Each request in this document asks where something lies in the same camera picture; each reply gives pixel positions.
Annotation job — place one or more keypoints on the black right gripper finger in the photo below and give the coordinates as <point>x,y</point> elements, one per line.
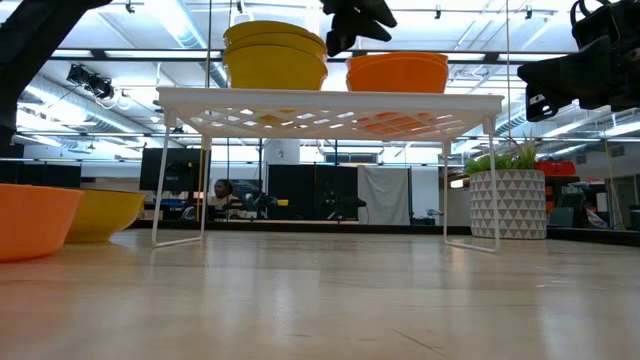
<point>570,60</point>
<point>565,87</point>

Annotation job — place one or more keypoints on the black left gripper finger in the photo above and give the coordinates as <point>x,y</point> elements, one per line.
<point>370,33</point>
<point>375,15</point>

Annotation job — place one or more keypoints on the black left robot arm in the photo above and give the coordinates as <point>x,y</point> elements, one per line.
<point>30,35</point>

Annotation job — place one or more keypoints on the red storage bin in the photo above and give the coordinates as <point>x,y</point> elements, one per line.
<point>555,168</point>

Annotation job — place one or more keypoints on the succulent in white patterned pot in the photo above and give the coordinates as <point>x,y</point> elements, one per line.
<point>507,205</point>

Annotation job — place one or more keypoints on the grey hanging cloth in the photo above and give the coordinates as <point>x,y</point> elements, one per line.
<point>384,195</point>

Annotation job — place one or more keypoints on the black partition panel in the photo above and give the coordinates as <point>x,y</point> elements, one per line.
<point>310,185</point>

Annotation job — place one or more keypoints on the person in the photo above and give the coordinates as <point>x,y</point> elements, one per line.
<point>222,190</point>

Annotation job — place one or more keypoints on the black monitor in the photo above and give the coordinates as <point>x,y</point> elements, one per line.
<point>175,170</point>

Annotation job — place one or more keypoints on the black low cabinet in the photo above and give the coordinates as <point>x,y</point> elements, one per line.
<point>40,175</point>

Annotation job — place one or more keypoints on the black aluminium table frame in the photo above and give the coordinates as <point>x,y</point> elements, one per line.
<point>590,236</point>

